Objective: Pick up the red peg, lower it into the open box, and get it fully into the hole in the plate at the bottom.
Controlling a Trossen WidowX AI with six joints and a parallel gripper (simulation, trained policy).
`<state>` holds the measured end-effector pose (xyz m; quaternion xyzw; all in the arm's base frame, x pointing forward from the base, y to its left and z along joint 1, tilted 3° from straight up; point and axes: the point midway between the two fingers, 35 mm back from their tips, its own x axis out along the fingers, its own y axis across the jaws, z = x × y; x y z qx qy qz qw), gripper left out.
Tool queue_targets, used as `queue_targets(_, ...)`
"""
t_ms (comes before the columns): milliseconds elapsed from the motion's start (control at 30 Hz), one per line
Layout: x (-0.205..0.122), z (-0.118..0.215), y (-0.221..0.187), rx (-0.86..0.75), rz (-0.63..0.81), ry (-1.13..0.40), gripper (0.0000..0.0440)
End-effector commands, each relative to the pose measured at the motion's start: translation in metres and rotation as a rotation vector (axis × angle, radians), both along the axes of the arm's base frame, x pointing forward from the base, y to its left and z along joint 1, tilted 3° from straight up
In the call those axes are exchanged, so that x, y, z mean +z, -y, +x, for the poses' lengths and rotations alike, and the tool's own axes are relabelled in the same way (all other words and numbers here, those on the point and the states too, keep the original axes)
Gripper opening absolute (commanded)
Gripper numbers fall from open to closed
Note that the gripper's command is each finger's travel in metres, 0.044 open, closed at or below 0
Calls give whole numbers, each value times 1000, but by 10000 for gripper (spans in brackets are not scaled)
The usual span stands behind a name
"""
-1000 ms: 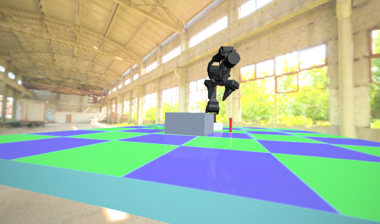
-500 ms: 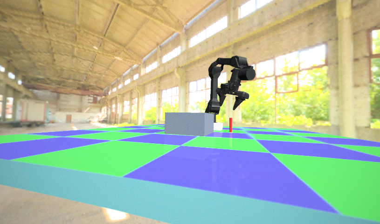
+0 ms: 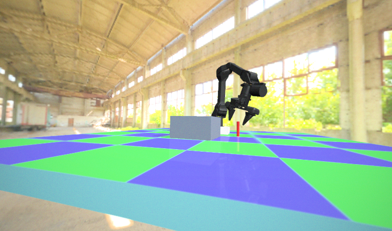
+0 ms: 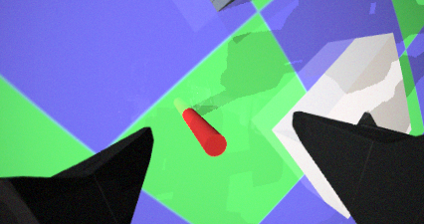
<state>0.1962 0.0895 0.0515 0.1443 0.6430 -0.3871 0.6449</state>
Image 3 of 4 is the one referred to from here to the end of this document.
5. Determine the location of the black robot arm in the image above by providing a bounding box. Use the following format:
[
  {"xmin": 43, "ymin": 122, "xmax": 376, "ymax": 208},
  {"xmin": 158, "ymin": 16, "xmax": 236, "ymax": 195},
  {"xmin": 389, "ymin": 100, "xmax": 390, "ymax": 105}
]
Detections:
[{"xmin": 211, "ymin": 62, "xmax": 268, "ymax": 127}]

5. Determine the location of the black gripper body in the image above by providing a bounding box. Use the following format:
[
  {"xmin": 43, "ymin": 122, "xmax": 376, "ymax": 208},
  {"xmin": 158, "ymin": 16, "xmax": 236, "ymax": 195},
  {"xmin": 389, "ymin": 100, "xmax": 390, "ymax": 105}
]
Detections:
[{"xmin": 225, "ymin": 94, "xmax": 259, "ymax": 115}]

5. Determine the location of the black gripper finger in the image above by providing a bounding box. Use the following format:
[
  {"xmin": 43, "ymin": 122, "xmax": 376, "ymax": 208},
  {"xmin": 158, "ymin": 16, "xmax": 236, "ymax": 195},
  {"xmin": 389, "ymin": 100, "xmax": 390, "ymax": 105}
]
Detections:
[
  {"xmin": 226, "ymin": 107, "xmax": 235, "ymax": 121},
  {"xmin": 242, "ymin": 112, "xmax": 256, "ymax": 126}
]

